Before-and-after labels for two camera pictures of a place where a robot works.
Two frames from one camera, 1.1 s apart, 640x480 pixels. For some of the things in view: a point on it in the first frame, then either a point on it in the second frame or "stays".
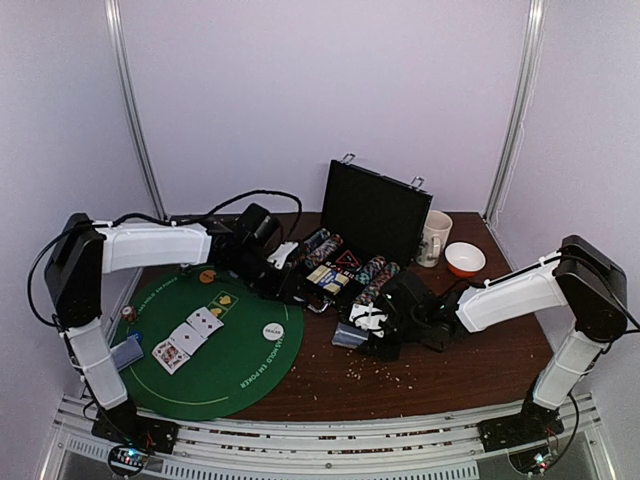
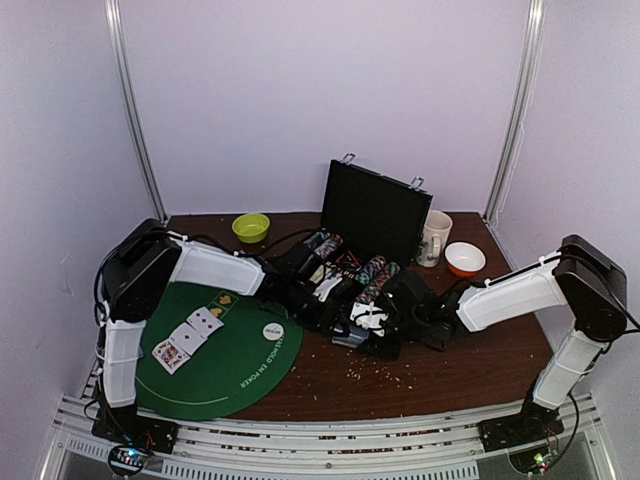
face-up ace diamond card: (188, 339) stays
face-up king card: (170, 356) stays
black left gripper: (285, 289) to (327, 316)
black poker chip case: (373, 224) stays
